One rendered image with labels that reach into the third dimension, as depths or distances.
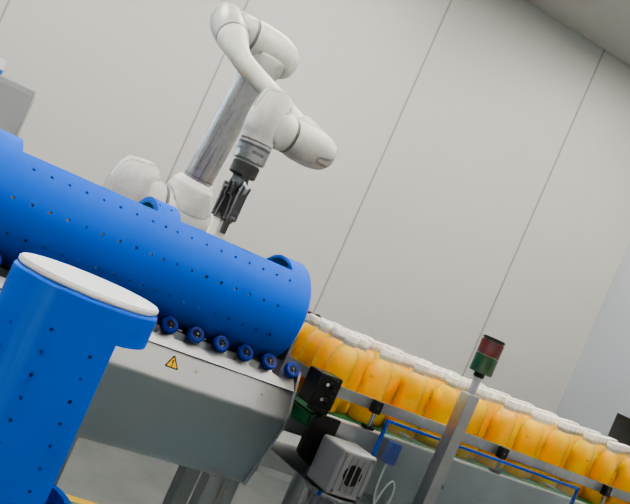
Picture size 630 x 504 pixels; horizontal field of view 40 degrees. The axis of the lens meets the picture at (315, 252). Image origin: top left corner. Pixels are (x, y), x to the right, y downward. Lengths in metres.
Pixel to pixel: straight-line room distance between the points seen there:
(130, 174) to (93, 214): 0.75
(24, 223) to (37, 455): 0.58
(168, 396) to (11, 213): 0.59
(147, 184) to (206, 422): 0.86
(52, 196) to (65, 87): 3.00
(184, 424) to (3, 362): 0.76
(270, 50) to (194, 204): 0.55
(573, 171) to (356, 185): 1.57
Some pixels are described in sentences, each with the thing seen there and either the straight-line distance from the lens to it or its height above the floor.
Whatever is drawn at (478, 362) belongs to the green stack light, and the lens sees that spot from 2.30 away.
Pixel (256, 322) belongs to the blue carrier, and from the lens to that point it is 2.19.
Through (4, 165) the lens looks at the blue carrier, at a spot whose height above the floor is 1.16.
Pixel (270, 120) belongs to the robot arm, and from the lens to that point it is 2.27.
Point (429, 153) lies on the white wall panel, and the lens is 5.50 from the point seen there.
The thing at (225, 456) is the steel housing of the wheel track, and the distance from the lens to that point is 2.34.
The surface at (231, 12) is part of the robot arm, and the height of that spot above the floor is 1.86.
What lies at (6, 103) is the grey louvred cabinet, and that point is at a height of 1.35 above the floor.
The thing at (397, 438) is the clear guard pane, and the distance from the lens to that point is 2.35.
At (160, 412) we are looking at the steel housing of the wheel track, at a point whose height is 0.75.
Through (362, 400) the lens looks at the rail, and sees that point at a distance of 2.33.
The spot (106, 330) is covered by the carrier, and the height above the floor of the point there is 0.98.
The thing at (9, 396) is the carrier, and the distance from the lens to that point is 1.58.
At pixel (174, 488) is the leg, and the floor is 0.52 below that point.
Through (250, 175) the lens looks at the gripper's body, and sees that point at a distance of 2.27.
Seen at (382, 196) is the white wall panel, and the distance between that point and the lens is 5.38.
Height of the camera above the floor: 1.21
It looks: 2 degrees up
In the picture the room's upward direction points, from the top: 24 degrees clockwise
